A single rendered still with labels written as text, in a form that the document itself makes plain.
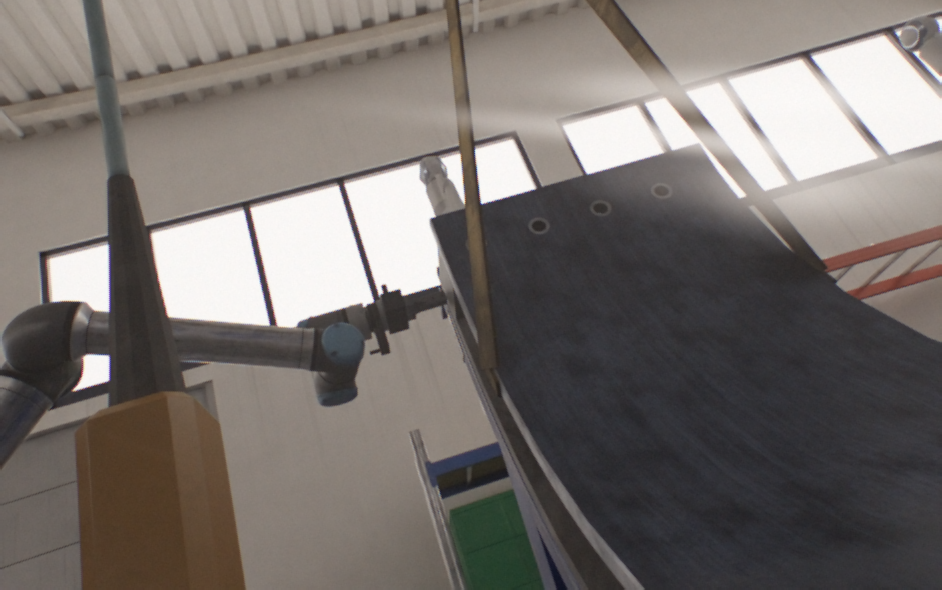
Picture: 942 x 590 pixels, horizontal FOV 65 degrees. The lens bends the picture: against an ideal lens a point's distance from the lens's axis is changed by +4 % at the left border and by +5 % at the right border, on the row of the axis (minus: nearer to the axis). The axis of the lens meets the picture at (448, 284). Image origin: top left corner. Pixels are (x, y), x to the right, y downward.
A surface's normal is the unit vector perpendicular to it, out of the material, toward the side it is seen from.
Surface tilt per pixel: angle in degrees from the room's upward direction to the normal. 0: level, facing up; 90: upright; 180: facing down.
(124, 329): 86
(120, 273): 86
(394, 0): 180
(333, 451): 90
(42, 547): 90
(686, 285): 65
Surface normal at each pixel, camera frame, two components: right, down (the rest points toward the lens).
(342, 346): 0.33, -0.52
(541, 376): -0.15, -0.78
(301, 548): -0.02, -0.47
